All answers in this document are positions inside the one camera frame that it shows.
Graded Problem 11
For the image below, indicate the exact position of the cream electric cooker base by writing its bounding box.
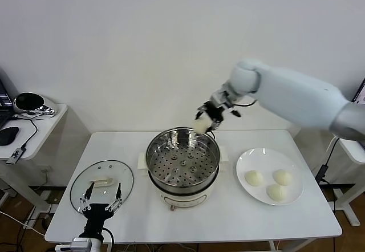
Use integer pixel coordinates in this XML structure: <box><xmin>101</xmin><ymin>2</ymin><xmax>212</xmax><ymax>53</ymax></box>
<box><xmin>138</xmin><ymin>160</ymin><xmax>230</xmax><ymax>212</ymax></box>

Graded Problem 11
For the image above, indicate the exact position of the chrome and black headset device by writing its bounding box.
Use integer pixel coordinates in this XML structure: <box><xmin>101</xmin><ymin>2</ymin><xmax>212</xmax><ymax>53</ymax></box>
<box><xmin>13</xmin><ymin>92</ymin><xmax>60</xmax><ymax>119</ymax></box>

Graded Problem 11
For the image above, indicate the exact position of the stainless steel steamer basket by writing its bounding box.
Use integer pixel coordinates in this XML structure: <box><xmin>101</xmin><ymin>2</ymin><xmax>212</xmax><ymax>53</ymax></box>
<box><xmin>138</xmin><ymin>125</ymin><xmax>230</xmax><ymax>189</ymax></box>

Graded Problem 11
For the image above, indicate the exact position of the dark laptop with white cable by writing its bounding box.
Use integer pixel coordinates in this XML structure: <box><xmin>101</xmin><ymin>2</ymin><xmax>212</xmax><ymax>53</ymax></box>
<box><xmin>352</xmin><ymin>77</ymin><xmax>365</xmax><ymax>104</ymax></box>

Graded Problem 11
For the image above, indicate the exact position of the white laptop cable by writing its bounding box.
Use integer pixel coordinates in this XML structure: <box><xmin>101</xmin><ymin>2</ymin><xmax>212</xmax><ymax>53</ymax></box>
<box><xmin>326</xmin><ymin>137</ymin><xmax>338</xmax><ymax>158</ymax></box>

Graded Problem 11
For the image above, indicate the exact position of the white side table with label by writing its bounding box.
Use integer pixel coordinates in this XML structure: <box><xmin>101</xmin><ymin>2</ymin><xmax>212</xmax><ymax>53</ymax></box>
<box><xmin>332</xmin><ymin>137</ymin><xmax>365</xmax><ymax>227</ymax></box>

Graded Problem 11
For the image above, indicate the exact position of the white floor cable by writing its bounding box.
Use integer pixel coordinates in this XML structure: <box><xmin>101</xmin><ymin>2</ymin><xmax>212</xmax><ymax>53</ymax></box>
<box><xmin>0</xmin><ymin>210</ymin><xmax>46</xmax><ymax>237</ymax></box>

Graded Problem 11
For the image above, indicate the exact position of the white round plate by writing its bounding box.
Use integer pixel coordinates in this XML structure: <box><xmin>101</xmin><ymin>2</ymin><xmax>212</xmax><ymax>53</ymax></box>
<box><xmin>236</xmin><ymin>148</ymin><xmax>305</xmax><ymax>206</ymax></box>

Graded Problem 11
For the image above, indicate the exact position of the dark laptop beside chrome device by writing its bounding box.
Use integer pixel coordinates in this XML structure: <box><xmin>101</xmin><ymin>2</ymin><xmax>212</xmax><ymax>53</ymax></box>
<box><xmin>0</xmin><ymin>78</ymin><xmax>15</xmax><ymax>129</ymax></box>

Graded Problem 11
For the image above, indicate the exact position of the black computer mouse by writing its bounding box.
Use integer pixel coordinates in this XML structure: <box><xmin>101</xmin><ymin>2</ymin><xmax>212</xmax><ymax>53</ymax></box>
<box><xmin>0</xmin><ymin>126</ymin><xmax>20</xmax><ymax>147</ymax></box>

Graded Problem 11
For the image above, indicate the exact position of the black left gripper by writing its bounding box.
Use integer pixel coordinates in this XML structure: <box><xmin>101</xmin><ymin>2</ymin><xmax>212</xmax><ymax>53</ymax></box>
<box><xmin>79</xmin><ymin>182</ymin><xmax>124</xmax><ymax>239</ymax></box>

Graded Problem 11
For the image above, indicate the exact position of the black laptop cable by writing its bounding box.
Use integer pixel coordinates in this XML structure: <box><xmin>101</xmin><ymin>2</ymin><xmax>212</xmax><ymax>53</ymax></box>
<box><xmin>325</xmin><ymin>137</ymin><xmax>341</xmax><ymax>167</ymax></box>

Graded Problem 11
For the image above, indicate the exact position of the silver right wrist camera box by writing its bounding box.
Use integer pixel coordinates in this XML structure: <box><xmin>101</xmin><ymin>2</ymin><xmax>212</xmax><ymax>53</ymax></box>
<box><xmin>210</xmin><ymin>91</ymin><xmax>233</xmax><ymax>109</ymax></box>

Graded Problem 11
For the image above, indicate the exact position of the grey usb hub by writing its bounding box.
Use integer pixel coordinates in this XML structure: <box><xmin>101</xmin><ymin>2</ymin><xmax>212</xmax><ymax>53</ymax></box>
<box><xmin>5</xmin><ymin>146</ymin><xmax>27</xmax><ymax>166</ymax></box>

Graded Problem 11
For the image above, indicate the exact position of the black hub cable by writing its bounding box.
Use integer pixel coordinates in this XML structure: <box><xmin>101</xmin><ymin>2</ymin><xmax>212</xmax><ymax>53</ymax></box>
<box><xmin>13</xmin><ymin>114</ymin><xmax>39</xmax><ymax>150</ymax></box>

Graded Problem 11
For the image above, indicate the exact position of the white steamed baozi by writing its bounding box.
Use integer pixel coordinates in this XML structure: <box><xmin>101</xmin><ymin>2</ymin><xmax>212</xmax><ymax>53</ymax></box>
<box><xmin>245</xmin><ymin>170</ymin><xmax>265</xmax><ymax>187</ymax></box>
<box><xmin>266</xmin><ymin>184</ymin><xmax>288</xmax><ymax>202</ymax></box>
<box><xmin>273</xmin><ymin>169</ymin><xmax>294</xmax><ymax>186</ymax></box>
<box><xmin>191</xmin><ymin>116</ymin><xmax>213</xmax><ymax>135</ymax></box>

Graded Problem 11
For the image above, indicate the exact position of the white side table with mouse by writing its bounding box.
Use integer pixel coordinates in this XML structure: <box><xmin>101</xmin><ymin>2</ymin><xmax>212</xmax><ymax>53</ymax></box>
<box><xmin>0</xmin><ymin>103</ymin><xmax>69</xmax><ymax>216</ymax></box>

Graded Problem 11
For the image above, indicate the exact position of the black cable adapter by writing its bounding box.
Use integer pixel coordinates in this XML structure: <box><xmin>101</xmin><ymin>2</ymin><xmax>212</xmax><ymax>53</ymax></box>
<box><xmin>315</xmin><ymin>165</ymin><xmax>329</xmax><ymax>184</ymax></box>

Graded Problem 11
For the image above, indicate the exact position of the round glass pot lid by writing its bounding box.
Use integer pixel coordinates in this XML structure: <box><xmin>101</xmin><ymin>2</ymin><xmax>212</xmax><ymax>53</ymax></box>
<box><xmin>70</xmin><ymin>160</ymin><xmax>135</xmax><ymax>217</ymax></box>

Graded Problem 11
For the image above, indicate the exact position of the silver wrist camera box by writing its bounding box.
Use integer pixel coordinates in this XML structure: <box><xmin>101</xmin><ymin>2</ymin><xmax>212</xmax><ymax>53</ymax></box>
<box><xmin>210</xmin><ymin>91</ymin><xmax>233</xmax><ymax>109</ymax></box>
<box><xmin>70</xmin><ymin>237</ymin><xmax>95</xmax><ymax>250</ymax></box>

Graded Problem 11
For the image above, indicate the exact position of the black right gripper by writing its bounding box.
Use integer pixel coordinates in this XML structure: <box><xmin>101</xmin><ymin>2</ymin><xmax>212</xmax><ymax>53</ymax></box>
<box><xmin>194</xmin><ymin>101</ymin><xmax>226</xmax><ymax>131</ymax></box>

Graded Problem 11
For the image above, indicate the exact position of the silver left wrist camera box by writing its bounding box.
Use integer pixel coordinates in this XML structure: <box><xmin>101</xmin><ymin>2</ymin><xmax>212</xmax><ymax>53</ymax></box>
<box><xmin>70</xmin><ymin>237</ymin><xmax>95</xmax><ymax>250</ymax></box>

